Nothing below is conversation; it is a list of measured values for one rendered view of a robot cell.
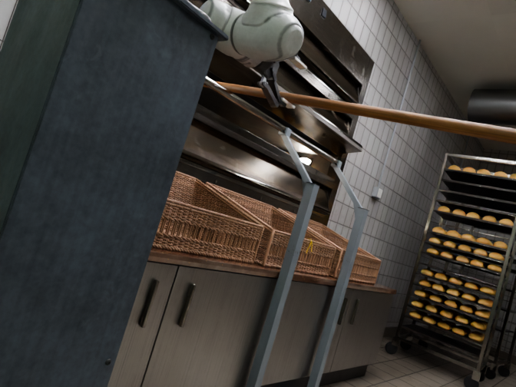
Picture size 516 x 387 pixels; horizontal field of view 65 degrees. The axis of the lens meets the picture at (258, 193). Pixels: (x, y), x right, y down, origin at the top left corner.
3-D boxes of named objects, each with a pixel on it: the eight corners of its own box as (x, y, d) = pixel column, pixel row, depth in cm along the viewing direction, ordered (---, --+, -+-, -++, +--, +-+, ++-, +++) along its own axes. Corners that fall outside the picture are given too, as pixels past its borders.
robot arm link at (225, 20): (223, 59, 114) (253, 66, 105) (181, 29, 102) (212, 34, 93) (239, 24, 113) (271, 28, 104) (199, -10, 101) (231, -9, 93)
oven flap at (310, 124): (144, -10, 140) (113, 8, 153) (362, 152, 274) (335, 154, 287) (146, -17, 141) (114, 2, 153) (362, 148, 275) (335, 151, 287)
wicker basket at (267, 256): (186, 236, 190) (203, 180, 191) (258, 251, 233) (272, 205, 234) (263, 266, 158) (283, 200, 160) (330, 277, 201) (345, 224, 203)
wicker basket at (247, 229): (61, 210, 145) (86, 137, 147) (179, 234, 188) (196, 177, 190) (136, 246, 114) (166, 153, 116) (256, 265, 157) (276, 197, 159)
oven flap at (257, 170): (82, 117, 147) (90, 69, 152) (324, 215, 281) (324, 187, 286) (89, 114, 144) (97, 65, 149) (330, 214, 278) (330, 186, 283)
